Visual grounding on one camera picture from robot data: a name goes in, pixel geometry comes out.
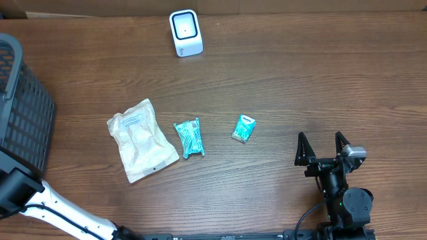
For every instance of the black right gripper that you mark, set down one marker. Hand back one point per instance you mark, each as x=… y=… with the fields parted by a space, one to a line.
x=305 y=156

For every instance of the teal tissue pack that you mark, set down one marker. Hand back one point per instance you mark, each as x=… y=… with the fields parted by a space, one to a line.
x=244 y=128

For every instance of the teal crinkled snack packet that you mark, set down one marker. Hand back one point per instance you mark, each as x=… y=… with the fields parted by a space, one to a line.
x=190 y=136

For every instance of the clear white plastic pouch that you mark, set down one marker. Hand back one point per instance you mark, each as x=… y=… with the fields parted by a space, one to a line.
x=143 y=148

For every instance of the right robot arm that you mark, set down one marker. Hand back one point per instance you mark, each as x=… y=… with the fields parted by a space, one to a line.
x=348 y=208

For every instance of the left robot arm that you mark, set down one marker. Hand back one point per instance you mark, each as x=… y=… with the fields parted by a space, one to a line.
x=24 y=191

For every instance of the white barcode scanner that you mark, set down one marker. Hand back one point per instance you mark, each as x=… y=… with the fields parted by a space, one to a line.
x=186 y=33

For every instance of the grey plastic mesh basket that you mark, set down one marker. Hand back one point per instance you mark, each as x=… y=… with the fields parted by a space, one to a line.
x=27 y=109

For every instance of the brown cardboard backdrop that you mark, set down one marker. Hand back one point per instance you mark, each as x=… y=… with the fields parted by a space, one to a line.
x=114 y=8

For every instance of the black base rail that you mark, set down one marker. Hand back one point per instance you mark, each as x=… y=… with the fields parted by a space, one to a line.
x=287 y=234

